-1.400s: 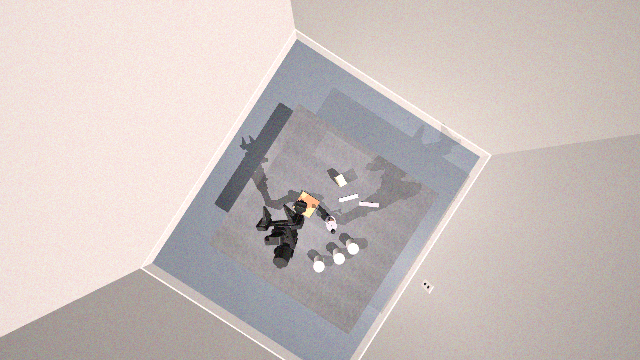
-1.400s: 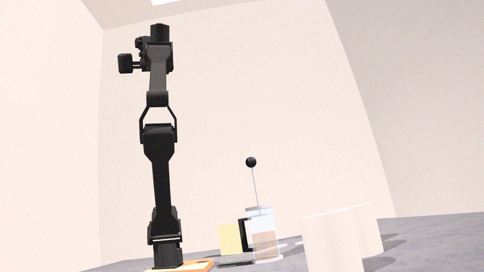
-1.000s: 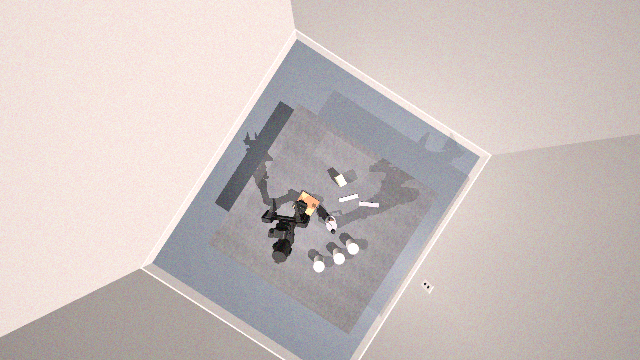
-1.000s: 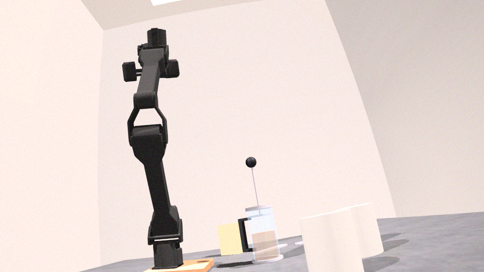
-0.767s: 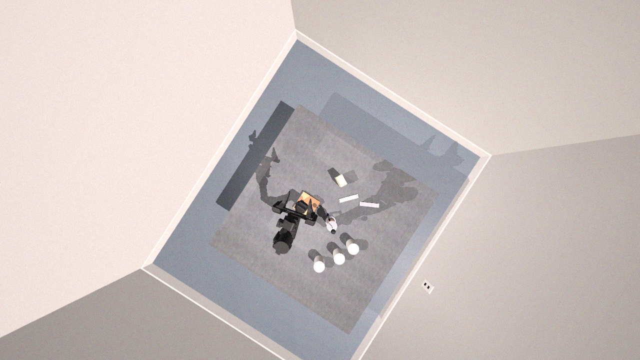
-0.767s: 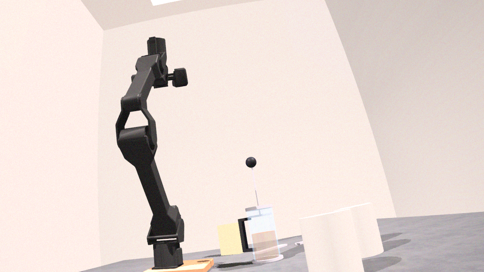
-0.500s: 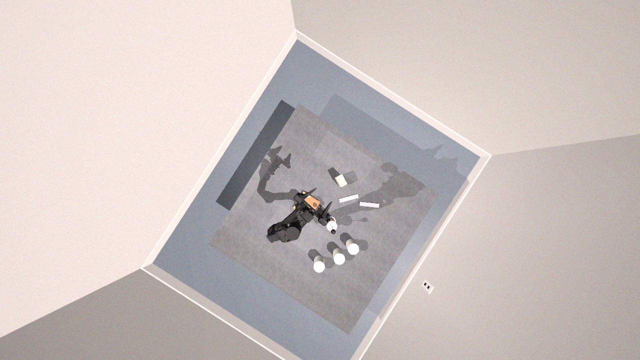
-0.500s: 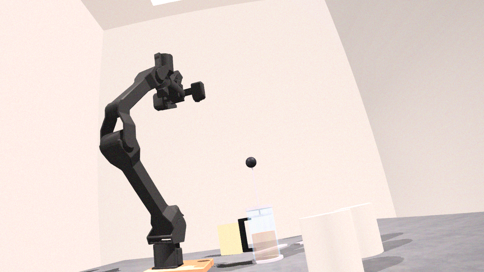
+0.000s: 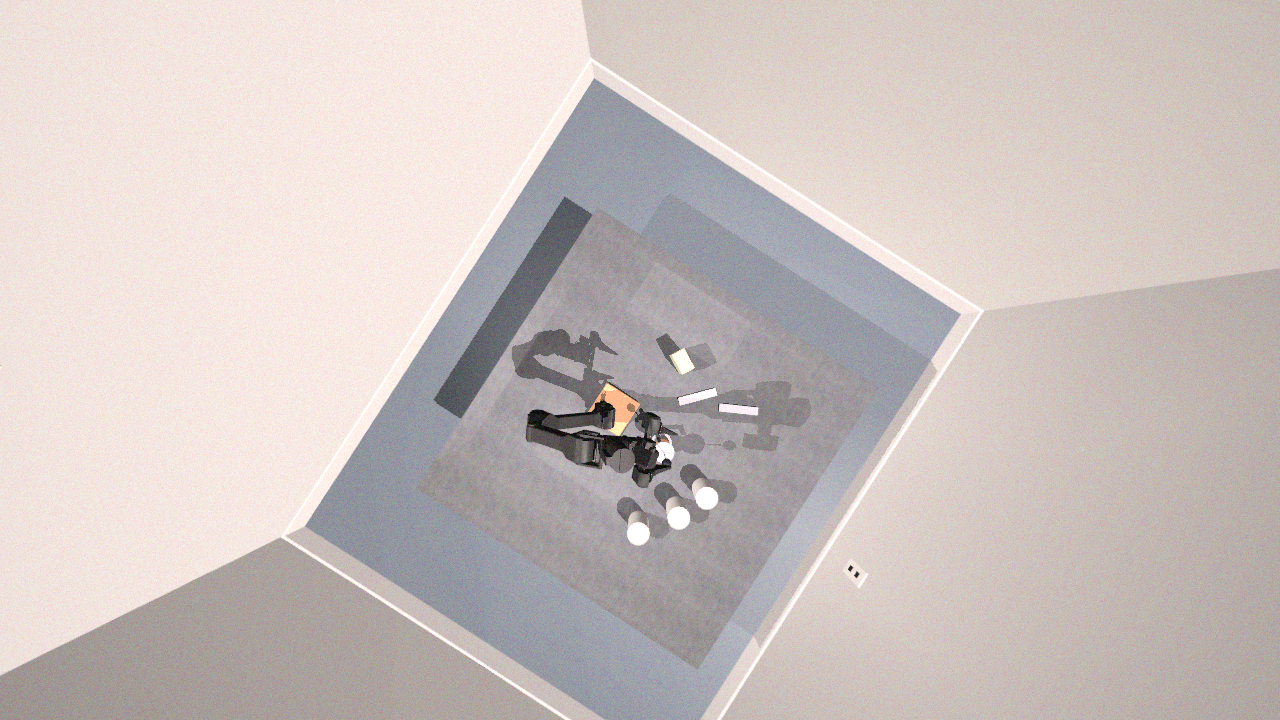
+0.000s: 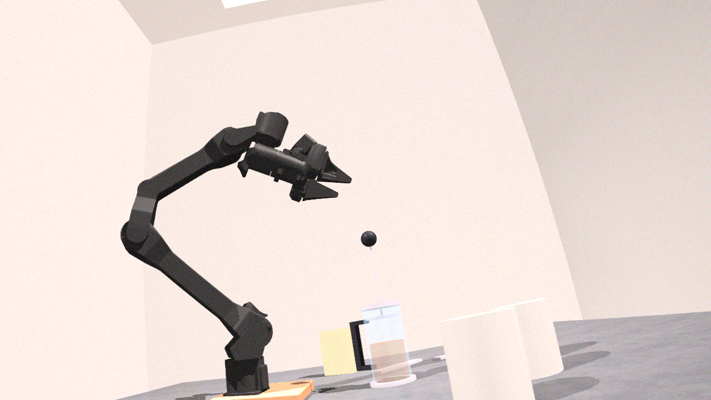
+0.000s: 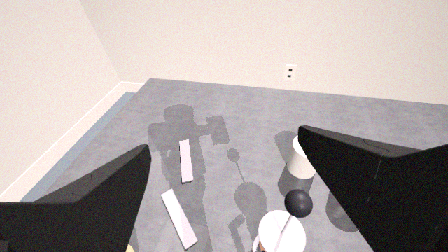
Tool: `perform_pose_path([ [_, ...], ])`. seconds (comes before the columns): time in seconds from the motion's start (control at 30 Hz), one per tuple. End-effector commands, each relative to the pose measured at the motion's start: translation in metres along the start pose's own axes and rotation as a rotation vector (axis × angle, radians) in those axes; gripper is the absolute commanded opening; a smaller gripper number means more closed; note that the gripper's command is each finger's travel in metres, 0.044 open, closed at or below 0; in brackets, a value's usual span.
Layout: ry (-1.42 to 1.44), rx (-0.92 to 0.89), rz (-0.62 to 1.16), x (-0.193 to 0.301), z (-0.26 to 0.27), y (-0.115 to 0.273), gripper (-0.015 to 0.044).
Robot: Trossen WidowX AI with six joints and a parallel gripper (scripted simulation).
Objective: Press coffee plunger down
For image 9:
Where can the glass french press with black knob plunger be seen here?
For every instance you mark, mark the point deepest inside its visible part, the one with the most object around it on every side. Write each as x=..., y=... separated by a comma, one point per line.
x=664, y=446

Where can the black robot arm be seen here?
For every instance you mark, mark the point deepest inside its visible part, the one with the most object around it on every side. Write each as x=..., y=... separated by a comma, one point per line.
x=579, y=447

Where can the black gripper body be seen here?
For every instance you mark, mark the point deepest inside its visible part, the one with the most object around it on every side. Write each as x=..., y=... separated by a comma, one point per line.
x=651, y=423

